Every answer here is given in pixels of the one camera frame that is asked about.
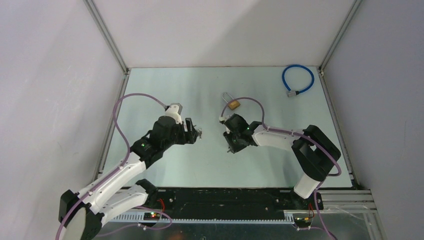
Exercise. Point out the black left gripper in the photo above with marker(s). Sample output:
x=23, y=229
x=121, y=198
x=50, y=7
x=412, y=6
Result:
x=191, y=134

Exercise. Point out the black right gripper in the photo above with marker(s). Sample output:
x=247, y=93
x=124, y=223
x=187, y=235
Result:
x=235, y=149

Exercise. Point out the silver key bunch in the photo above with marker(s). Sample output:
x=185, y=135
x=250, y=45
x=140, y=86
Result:
x=197, y=133

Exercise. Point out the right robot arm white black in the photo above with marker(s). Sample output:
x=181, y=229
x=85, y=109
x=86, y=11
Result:
x=314, y=151

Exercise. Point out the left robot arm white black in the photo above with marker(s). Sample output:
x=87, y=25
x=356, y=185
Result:
x=83, y=214

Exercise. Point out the brass padlock silver shackle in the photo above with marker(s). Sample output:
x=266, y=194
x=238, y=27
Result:
x=230, y=101

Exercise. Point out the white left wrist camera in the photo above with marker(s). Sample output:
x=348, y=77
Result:
x=174, y=111

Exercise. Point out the blue cable lock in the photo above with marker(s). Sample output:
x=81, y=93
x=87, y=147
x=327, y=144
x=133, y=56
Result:
x=297, y=79

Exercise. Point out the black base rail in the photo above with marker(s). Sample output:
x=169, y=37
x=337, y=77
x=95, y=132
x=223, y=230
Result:
x=231, y=203

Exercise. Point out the grey slotted cable duct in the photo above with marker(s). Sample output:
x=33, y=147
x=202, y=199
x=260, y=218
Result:
x=150, y=217

